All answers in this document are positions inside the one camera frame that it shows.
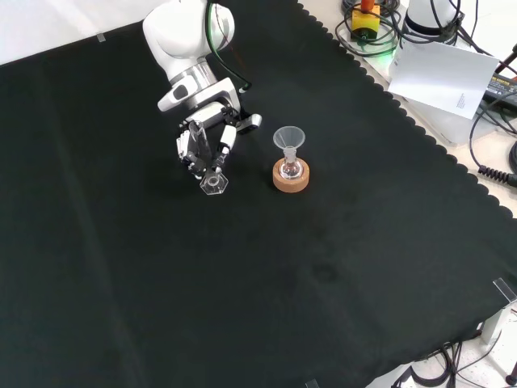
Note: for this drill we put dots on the pale board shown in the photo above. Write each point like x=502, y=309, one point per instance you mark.
x=440, y=77

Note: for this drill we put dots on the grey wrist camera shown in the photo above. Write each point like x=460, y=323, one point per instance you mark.
x=250, y=123

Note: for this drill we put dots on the clear glass graduated cylinder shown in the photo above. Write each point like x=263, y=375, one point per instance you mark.
x=212, y=186

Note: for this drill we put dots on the black tripod leg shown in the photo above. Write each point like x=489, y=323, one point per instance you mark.
x=507, y=60

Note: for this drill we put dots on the black power adapter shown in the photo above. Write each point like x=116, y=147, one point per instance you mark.
x=503, y=89

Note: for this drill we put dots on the white table bracket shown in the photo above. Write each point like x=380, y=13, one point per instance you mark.
x=498, y=323

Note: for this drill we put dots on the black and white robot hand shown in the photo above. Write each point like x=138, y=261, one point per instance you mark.
x=194, y=157

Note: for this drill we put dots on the clear plastic funnel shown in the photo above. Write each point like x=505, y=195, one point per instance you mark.
x=288, y=137

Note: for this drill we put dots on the yellow stop button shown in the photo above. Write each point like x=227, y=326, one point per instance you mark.
x=365, y=22

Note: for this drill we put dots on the black table cloth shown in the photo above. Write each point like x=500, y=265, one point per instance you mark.
x=161, y=262

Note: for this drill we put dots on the round-bottom glass flask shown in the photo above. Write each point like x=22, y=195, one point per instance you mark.
x=291, y=169

